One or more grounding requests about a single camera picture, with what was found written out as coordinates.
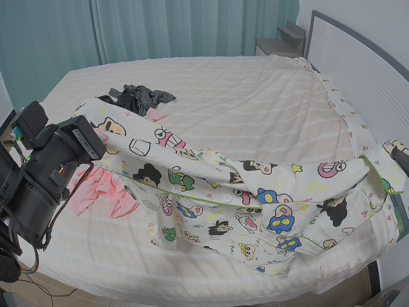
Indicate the grey bedside table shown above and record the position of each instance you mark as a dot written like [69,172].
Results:
[278,43]

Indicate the blue-green curtain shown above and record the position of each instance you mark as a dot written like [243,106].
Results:
[191,18]
[48,27]

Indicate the dark grey garment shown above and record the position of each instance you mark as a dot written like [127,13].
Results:
[150,96]

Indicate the white printed pyjama top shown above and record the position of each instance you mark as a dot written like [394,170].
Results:
[223,203]

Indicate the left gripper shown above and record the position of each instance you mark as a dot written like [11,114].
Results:
[64,149]

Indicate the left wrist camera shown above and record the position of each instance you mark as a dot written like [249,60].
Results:
[32,120]

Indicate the white printed pillow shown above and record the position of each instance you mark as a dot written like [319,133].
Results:
[342,101]

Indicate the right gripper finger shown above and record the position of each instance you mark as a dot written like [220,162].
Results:
[403,163]

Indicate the bed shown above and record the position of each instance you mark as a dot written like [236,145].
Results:
[239,101]

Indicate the pink printed T-shirt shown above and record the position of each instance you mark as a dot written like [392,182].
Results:
[105,193]

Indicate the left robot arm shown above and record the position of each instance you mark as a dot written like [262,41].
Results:
[28,209]

